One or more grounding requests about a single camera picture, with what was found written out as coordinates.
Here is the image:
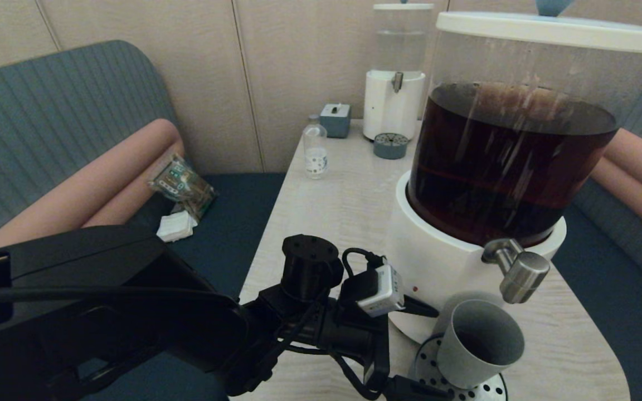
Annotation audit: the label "green snack package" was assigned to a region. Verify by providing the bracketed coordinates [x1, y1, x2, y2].
[149, 154, 217, 221]

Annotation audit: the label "teal upholstered bench sofa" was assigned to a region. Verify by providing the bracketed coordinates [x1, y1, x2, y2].
[549, 50, 642, 401]
[0, 39, 287, 401]

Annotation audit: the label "small white water dispenser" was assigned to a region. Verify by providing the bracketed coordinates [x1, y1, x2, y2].
[363, 9, 434, 142]

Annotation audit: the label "large dispenser with dark tea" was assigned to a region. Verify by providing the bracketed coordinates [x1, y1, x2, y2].
[378, 25, 642, 343]

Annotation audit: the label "small grey box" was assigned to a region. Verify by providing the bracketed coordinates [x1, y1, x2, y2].
[319, 103, 351, 139]

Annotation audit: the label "clear plastic bottle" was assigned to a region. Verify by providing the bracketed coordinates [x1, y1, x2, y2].
[303, 115, 328, 180]

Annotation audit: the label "white folded napkins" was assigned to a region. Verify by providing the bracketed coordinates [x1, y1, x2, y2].
[157, 211, 198, 243]

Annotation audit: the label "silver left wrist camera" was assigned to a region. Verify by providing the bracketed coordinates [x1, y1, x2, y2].
[356, 263, 406, 319]

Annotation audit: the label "wide white lid blue knob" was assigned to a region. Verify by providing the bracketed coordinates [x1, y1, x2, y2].
[435, 0, 642, 54]

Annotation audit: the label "grey plastic cup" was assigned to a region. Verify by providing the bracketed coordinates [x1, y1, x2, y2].
[436, 300, 525, 389]

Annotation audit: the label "large perforated metal drip tray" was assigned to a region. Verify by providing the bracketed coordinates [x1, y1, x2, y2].
[408, 334, 507, 401]

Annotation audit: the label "small grey drip tray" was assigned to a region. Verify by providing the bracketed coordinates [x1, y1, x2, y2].
[373, 133, 408, 160]

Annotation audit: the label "small white dispenser lid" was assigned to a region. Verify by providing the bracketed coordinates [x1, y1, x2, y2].
[373, 0, 434, 11]

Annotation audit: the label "black camera cable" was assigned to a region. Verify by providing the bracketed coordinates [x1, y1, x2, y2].
[342, 248, 387, 279]

